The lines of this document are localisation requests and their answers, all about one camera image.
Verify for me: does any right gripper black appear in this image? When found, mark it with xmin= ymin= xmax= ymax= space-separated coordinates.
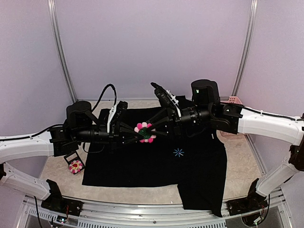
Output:
xmin=145 ymin=104 xmax=213 ymax=139

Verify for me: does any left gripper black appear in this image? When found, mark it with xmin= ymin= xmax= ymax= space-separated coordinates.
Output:
xmin=75 ymin=122 xmax=143 ymax=153

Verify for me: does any flower brooch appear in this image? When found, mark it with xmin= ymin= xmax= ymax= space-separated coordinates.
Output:
xmin=69 ymin=160 xmax=83 ymax=174
xmin=134 ymin=122 xmax=156 ymax=143

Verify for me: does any black t-shirt blue logo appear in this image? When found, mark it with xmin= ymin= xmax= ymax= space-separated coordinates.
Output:
xmin=82 ymin=121 xmax=227 ymax=217

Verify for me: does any pink plastic basket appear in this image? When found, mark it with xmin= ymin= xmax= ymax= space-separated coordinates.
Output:
xmin=217 ymin=95 xmax=245 ymax=137

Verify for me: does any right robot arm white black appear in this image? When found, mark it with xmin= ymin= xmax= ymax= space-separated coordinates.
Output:
xmin=148 ymin=79 xmax=304 ymax=216

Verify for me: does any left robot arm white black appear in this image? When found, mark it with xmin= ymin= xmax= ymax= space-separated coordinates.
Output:
xmin=0 ymin=101 xmax=143 ymax=216

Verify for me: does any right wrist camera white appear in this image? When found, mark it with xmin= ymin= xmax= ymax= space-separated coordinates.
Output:
xmin=151 ymin=82 xmax=181 ymax=118

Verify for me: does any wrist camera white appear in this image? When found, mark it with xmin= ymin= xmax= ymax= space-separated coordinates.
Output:
xmin=151 ymin=82 xmax=181 ymax=118
xmin=107 ymin=101 xmax=128 ymax=133

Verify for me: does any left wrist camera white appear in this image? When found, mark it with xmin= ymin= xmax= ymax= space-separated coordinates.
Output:
xmin=107 ymin=101 xmax=128 ymax=133

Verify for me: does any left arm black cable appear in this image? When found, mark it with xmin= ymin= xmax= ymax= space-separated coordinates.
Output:
xmin=0 ymin=83 xmax=117 ymax=141

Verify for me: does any front aluminium rail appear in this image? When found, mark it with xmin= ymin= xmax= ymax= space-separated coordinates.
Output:
xmin=14 ymin=187 xmax=292 ymax=228

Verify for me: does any right aluminium frame post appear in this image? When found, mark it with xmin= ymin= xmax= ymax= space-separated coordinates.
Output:
xmin=230 ymin=0 xmax=258 ymax=96

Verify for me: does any aluminium frame post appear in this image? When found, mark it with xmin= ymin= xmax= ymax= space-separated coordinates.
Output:
xmin=230 ymin=0 xmax=258 ymax=96
xmin=47 ymin=0 xmax=77 ymax=103

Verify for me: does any left aluminium frame post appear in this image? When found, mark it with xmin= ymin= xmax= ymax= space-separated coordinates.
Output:
xmin=47 ymin=0 xmax=77 ymax=103

